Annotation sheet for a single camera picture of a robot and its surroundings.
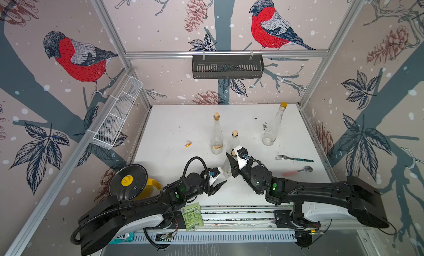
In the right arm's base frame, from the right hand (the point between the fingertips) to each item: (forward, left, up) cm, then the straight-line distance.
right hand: (230, 150), depth 73 cm
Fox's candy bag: (-32, +44, -20) cm, 58 cm away
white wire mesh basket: (+7, +63, -2) cm, 64 cm away
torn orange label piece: (+16, +25, -22) cm, 37 cm away
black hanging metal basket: (+59, +11, +6) cm, 60 cm away
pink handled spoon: (+3, -44, -23) cm, 50 cm away
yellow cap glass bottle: (+22, -26, -18) cm, 39 cm away
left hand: (-7, +3, -11) cm, 13 cm away
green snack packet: (-23, +17, -21) cm, 36 cm away
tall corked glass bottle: (+16, +7, -17) cm, 24 cm away
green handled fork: (+8, -32, -21) cm, 40 cm away
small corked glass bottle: (+5, -1, -1) cm, 5 cm away
